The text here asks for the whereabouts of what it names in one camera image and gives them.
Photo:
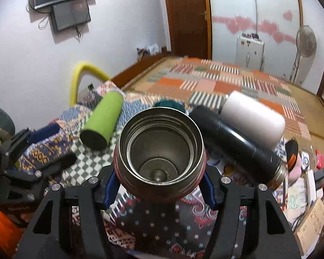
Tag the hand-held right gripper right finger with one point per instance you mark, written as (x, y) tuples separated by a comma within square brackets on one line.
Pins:
[(208, 194)]

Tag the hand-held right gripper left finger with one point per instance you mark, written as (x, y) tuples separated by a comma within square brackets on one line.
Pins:
[(110, 191)]

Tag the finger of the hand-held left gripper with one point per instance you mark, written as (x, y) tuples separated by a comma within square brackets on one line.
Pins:
[(60, 163), (44, 134)]

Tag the red steel cup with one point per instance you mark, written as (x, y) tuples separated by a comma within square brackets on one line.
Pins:
[(159, 151)]

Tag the black thermos bottle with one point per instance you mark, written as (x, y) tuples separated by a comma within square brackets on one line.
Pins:
[(232, 139)]

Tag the green cylindrical bottle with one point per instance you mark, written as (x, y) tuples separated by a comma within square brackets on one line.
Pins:
[(105, 116)]

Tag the white cylindrical bottle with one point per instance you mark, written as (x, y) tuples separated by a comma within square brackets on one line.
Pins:
[(253, 118)]

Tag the orange and black object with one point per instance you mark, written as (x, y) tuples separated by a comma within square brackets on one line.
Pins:
[(292, 153)]

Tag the pink object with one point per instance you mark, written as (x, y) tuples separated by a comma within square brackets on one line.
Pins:
[(299, 167)]

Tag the teal lid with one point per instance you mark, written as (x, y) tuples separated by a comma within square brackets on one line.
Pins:
[(169, 104)]

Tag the small white box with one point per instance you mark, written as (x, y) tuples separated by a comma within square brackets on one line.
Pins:
[(311, 186)]

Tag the cardboard box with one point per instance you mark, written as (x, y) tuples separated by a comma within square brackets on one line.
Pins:
[(313, 224)]

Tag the patchwork striped blanket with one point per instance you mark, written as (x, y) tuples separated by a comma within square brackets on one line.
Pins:
[(205, 83)]

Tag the woven bed mat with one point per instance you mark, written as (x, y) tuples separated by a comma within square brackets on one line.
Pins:
[(310, 108)]

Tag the white air cooler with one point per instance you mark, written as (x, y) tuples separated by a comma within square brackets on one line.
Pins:
[(249, 54)]

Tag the wooden door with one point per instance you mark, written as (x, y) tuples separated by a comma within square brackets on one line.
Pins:
[(186, 16)]

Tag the standing fan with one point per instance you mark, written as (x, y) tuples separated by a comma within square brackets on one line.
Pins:
[(306, 41)]

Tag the white wardrobe with pink decor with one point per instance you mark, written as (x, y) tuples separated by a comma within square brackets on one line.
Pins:
[(248, 5)]

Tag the wall socket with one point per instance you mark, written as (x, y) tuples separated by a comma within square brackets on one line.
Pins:
[(90, 86)]

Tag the yellow chair frame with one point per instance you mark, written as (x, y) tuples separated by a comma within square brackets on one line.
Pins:
[(90, 67)]

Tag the wooden bed frame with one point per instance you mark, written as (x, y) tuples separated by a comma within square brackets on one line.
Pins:
[(135, 70)]

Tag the small dark wall screen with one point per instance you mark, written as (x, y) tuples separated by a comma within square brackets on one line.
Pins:
[(71, 14)]

